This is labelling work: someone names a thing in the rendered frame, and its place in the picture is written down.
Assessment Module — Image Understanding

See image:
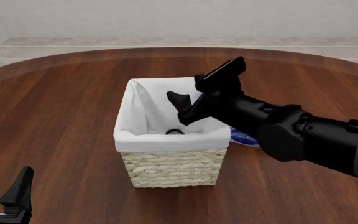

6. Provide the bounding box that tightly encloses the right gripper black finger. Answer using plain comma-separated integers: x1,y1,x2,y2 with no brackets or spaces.
166,90,193,114

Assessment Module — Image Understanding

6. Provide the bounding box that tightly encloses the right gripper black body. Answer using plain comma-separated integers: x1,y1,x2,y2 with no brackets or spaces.
177,91,221,127

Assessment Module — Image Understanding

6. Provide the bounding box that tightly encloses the alphabet soup tin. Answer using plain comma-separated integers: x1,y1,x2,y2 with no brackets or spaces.
164,127,186,136

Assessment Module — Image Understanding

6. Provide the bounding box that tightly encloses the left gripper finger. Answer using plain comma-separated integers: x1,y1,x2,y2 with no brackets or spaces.
0,165,35,208

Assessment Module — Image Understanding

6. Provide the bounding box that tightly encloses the blue and white food packet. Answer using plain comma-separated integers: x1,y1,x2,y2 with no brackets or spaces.
229,126,261,149

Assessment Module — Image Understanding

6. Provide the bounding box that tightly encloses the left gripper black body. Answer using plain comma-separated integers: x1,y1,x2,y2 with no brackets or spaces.
0,205,33,224

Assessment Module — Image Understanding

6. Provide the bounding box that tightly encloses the woven basket with white liner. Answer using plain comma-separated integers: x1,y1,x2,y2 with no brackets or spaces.
113,77,232,189

